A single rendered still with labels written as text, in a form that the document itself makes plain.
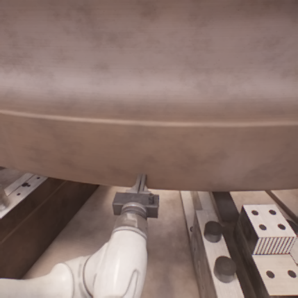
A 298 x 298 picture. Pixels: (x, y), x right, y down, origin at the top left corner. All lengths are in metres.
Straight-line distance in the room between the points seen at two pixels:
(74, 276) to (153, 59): 0.62
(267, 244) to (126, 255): 0.44
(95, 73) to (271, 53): 0.54
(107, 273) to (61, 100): 0.56
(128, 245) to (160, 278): 0.70
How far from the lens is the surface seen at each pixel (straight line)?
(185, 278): 1.24
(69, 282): 0.60
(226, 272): 0.81
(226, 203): 1.16
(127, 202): 0.66
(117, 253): 0.53
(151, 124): 0.66
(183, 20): 0.73
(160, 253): 1.29
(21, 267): 1.34
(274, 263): 0.83
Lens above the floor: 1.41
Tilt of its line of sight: 33 degrees down
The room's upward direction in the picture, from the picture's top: 2 degrees counter-clockwise
